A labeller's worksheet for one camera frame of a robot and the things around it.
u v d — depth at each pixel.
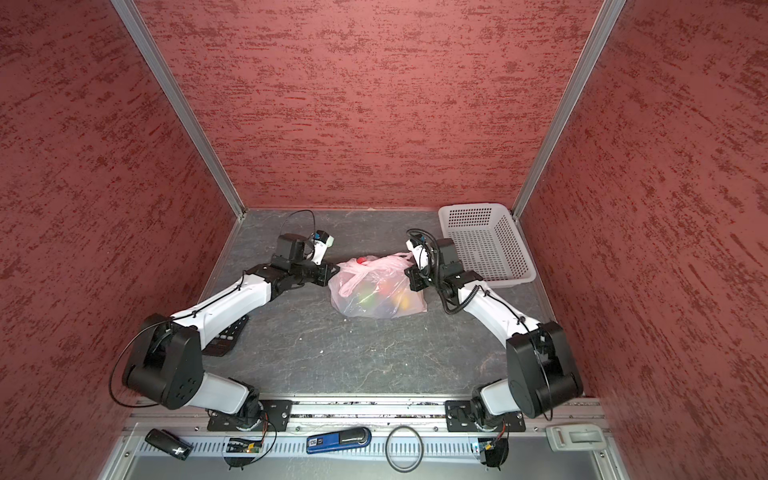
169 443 0.68
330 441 0.67
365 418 0.76
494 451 0.71
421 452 0.69
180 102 0.87
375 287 0.90
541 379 0.42
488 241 1.11
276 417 0.74
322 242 0.78
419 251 0.78
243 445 0.72
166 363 0.43
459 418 0.74
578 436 0.69
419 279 0.78
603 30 0.74
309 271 0.75
